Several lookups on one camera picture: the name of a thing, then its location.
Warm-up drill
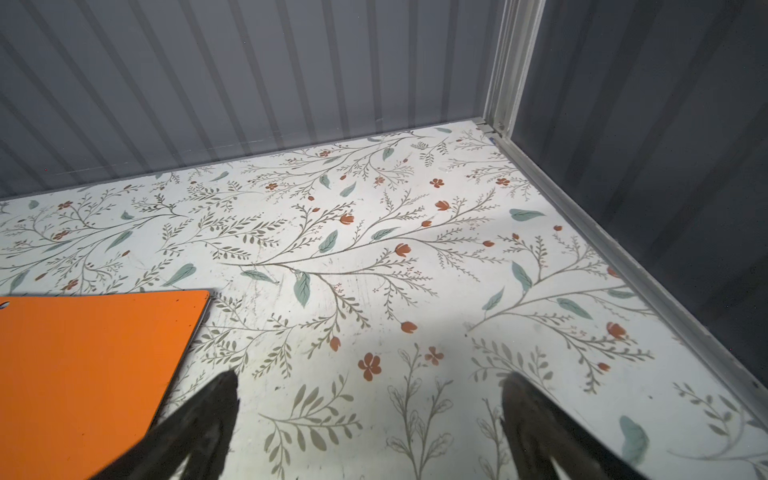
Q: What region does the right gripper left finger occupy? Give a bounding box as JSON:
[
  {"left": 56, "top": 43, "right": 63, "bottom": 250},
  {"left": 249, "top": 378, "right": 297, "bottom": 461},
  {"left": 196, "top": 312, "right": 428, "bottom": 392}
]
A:
[{"left": 94, "top": 370, "right": 239, "bottom": 479}]

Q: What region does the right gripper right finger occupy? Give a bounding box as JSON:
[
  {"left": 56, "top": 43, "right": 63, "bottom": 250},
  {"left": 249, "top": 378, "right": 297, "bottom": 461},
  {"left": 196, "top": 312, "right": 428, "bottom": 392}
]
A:
[{"left": 501, "top": 372, "right": 644, "bottom": 479}]

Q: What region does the orange black file folder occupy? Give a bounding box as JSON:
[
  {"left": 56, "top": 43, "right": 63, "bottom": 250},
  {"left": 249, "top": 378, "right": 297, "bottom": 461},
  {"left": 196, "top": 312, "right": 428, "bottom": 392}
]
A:
[{"left": 1, "top": 290, "right": 210, "bottom": 479}]

